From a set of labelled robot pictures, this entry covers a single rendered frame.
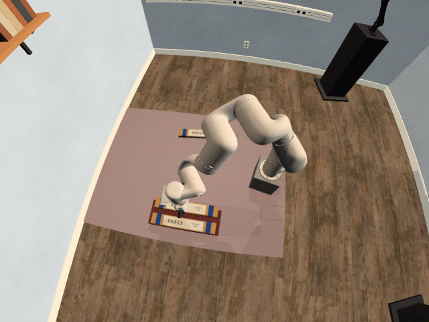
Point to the cream label strip with blue and orange bands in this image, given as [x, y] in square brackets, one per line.
[191, 133]
[193, 208]
[183, 223]

